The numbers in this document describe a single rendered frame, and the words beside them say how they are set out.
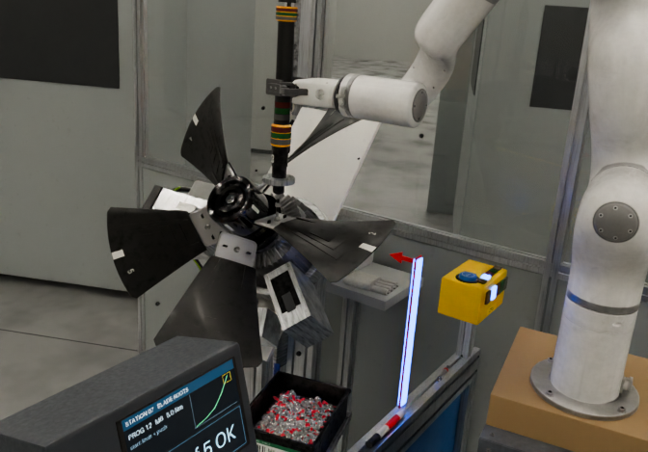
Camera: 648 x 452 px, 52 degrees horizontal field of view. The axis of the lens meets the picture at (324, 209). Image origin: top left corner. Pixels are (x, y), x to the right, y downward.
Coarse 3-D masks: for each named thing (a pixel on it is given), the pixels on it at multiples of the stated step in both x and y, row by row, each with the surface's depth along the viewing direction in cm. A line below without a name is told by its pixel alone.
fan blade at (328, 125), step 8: (328, 112) 164; (336, 112) 158; (320, 120) 165; (328, 120) 156; (336, 120) 152; (344, 120) 148; (352, 120) 146; (320, 128) 154; (328, 128) 150; (336, 128) 147; (312, 136) 153; (320, 136) 149; (328, 136) 147; (304, 144) 152; (312, 144) 148; (296, 152) 151; (288, 160) 149
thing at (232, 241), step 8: (224, 232) 149; (224, 240) 148; (232, 240) 149; (240, 240) 150; (248, 240) 151; (216, 248) 147; (224, 248) 148; (232, 248) 149; (240, 248) 149; (248, 248) 150; (224, 256) 147; (232, 256) 148; (240, 256) 149; (248, 256) 150; (248, 264) 149
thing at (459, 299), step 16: (480, 272) 157; (448, 288) 152; (464, 288) 149; (480, 288) 147; (448, 304) 152; (464, 304) 150; (480, 304) 148; (496, 304) 158; (464, 320) 151; (480, 320) 151
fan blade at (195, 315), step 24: (216, 264) 145; (240, 264) 147; (192, 288) 142; (216, 288) 143; (240, 288) 145; (192, 312) 140; (216, 312) 141; (240, 312) 143; (168, 336) 138; (192, 336) 138; (216, 336) 139; (240, 336) 140
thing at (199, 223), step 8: (192, 216) 155; (200, 216) 155; (208, 216) 155; (200, 224) 156; (216, 224) 155; (200, 232) 156; (208, 232) 156; (216, 232) 156; (208, 240) 157; (216, 240) 156
